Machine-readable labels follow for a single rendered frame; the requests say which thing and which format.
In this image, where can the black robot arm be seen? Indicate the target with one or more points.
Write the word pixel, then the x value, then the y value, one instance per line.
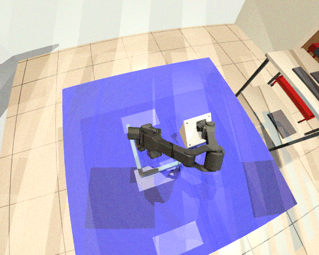
pixel 150 139

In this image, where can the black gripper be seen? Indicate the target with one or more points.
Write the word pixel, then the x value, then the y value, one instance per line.
pixel 152 154

